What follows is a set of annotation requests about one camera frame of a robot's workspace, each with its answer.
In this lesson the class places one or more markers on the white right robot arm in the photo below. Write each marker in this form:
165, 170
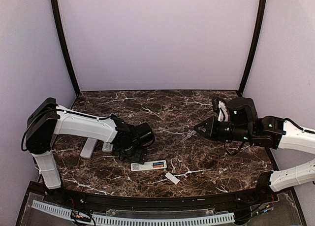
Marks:
272, 133

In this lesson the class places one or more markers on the white remote back side up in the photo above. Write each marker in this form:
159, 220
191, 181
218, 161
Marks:
88, 148

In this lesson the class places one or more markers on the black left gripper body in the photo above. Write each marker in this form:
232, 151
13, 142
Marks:
130, 153

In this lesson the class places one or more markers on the white battery cover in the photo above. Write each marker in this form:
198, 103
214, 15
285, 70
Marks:
172, 178

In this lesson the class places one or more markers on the black right frame post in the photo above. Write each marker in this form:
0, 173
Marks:
253, 46

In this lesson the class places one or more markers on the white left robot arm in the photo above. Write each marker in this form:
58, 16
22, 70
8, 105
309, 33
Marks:
49, 119

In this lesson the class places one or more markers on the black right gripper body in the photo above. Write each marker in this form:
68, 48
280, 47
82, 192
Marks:
236, 133

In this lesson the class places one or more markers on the white slotted cable duct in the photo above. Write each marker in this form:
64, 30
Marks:
137, 218

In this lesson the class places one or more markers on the black left frame post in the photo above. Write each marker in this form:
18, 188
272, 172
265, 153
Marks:
64, 47

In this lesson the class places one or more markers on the clear handled screwdriver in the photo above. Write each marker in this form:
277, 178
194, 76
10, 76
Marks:
189, 135

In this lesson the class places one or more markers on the white remote with buttons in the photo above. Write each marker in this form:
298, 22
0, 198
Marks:
146, 166

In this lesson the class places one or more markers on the black frame post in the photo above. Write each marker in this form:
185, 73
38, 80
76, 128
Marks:
253, 46
64, 47

